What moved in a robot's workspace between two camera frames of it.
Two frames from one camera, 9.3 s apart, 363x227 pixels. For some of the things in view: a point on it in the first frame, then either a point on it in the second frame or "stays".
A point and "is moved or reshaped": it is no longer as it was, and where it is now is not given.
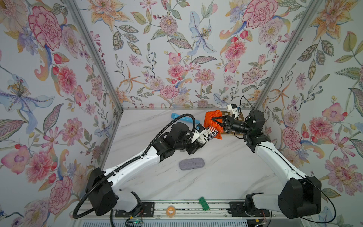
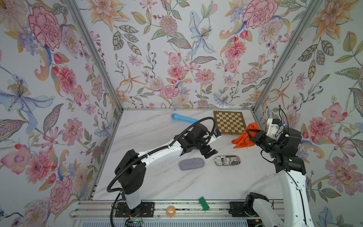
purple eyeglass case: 191,163 stays
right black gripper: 229,124 -> 258,140
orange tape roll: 170,211 stays
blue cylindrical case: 175,116 stays
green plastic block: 203,204 stays
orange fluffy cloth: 209,122 is moved or reshaped
